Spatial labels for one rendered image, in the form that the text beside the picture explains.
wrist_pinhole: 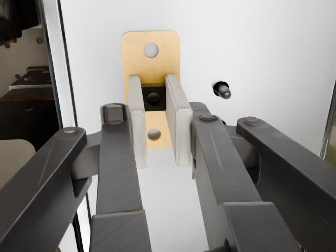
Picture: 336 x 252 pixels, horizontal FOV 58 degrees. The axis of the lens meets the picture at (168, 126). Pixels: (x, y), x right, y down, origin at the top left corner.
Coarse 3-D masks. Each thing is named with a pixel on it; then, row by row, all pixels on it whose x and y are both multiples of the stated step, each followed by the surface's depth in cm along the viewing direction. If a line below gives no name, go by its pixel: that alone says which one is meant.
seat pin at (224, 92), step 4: (216, 84) 22; (220, 84) 22; (224, 84) 22; (216, 88) 22; (220, 88) 21; (224, 88) 21; (228, 88) 21; (220, 92) 21; (224, 92) 20; (228, 92) 20; (220, 96) 21; (224, 96) 20; (228, 96) 20
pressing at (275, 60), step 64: (64, 0) 19; (128, 0) 19; (192, 0) 19; (256, 0) 20; (320, 0) 20; (64, 64) 20; (192, 64) 21; (256, 64) 22; (320, 64) 22; (320, 128) 24; (192, 192) 25
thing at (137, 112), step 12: (132, 84) 18; (132, 96) 16; (132, 108) 14; (132, 120) 14; (144, 120) 14; (132, 132) 14; (144, 132) 14; (144, 144) 14; (144, 156) 14; (144, 168) 15
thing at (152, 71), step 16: (128, 32) 19; (144, 32) 19; (160, 32) 19; (128, 48) 19; (160, 48) 20; (176, 48) 20; (128, 64) 20; (144, 64) 20; (160, 64) 20; (176, 64) 20; (144, 80) 20; (160, 80) 20; (144, 96) 20; (160, 96) 20; (160, 112) 21; (160, 128) 22; (160, 144) 22
